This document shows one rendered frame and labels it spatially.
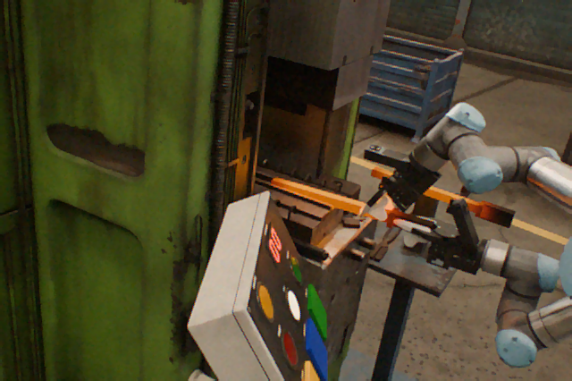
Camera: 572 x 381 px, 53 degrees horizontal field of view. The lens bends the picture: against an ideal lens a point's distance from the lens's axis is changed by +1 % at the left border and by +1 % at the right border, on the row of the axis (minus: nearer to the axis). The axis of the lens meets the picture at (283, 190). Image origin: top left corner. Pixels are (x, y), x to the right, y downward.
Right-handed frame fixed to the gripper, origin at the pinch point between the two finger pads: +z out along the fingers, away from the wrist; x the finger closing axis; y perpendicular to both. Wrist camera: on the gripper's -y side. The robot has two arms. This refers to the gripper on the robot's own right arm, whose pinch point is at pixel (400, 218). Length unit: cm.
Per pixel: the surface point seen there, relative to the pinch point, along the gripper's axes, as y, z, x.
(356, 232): 10.3, 11.6, 4.5
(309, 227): 3.6, 18.0, -12.1
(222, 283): -16, 7, -68
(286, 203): 2.3, 27.2, -6.9
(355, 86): -28.9, 16.4, -0.7
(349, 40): -40.1, 16.2, -8.9
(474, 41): 74, 124, 779
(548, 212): 104, -35, 285
